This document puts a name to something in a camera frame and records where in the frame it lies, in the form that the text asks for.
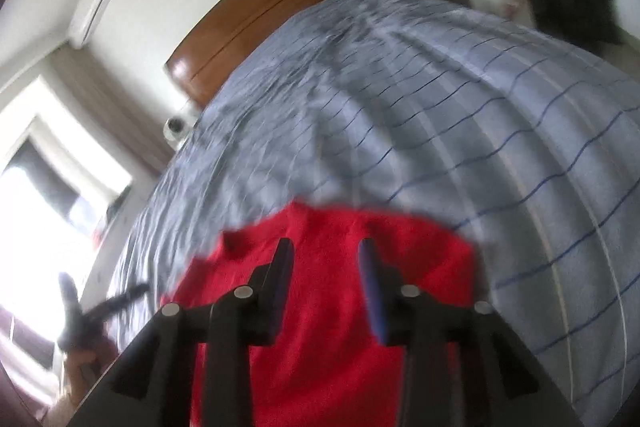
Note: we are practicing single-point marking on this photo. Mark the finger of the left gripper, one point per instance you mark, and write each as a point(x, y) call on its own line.
point(71, 305)
point(111, 306)

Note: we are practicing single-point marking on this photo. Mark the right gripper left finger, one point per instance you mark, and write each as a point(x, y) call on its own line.
point(151, 382)

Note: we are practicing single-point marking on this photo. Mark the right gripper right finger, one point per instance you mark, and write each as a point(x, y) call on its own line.
point(462, 366)

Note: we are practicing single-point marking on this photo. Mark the red knit sweater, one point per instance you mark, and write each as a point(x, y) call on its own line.
point(326, 368)

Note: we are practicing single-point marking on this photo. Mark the person's left hand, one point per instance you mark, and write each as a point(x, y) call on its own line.
point(82, 368)

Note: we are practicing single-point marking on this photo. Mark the beige curtain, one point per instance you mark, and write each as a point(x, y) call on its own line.
point(114, 110)

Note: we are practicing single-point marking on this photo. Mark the blue plaid bed cover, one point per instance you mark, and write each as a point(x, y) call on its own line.
point(522, 143)

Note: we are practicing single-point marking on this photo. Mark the white air conditioner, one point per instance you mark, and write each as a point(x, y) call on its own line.
point(84, 22)

